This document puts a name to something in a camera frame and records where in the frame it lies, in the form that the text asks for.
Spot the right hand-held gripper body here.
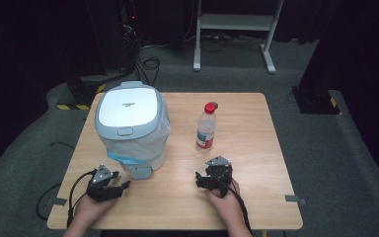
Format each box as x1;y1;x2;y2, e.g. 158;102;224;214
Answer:
204;155;234;193

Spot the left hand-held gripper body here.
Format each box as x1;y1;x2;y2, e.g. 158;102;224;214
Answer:
85;163;123;202

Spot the clear plastic bottle red cap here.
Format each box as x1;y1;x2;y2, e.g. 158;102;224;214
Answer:
194;101;219;153

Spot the white pedal trash can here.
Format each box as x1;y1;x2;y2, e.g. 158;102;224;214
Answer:
94;80;172;181

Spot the person's left hand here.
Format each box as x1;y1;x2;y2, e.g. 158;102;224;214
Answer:
73;192;119;226

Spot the person's right hand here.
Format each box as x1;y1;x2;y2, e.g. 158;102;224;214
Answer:
204;179;242;226

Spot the grey tape piece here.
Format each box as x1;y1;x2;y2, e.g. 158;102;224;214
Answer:
284;194;308;206
46;196;68;207

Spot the yellow black striped tape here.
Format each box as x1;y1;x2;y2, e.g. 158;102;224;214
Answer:
55;103;91;112

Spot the black stand base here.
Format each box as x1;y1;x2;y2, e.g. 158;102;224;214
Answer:
66;74;108;107
290;85;341;116

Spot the white metal stand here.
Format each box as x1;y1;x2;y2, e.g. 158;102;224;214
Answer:
192;0;286;75

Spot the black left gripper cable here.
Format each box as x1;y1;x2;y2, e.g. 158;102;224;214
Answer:
66;169;99;229

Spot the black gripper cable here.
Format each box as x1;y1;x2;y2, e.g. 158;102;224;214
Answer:
209;173;254;237
66;169;99;229

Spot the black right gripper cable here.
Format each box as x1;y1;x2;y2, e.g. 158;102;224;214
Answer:
209;173;254;237

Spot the thin black floor cable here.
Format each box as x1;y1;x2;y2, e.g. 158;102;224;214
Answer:
49;140;76;150

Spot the black coiled floor cable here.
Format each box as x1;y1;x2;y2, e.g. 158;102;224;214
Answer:
133;54;162;87

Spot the hanging cable bundle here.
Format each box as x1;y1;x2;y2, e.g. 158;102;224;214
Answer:
119;0;143;75

